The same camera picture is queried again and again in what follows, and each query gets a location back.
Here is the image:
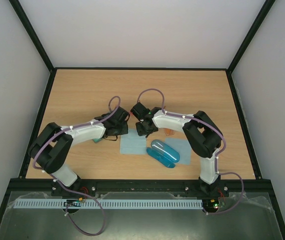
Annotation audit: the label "blue transparent glasses case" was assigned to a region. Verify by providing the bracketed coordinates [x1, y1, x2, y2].
[146, 139, 180, 169]

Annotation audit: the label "light blue slotted cable duct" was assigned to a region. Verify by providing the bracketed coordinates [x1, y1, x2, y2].
[13, 198, 203, 210]

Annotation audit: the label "green glasses case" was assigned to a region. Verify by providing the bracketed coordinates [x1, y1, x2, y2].
[92, 138, 102, 144]

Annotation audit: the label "orange sunglasses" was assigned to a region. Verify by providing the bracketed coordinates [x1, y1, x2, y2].
[163, 128, 175, 136]

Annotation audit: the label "light blue cleaning cloth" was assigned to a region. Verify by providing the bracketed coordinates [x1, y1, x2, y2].
[119, 128, 147, 155]

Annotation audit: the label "black metal frame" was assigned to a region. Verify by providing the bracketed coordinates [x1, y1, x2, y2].
[0, 0, 285, 240]

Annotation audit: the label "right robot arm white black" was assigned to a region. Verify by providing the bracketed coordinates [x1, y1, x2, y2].
[130, 102, 225, 196]

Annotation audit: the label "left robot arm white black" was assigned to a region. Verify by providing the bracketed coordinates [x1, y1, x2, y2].
[28, 106, 130, 187]

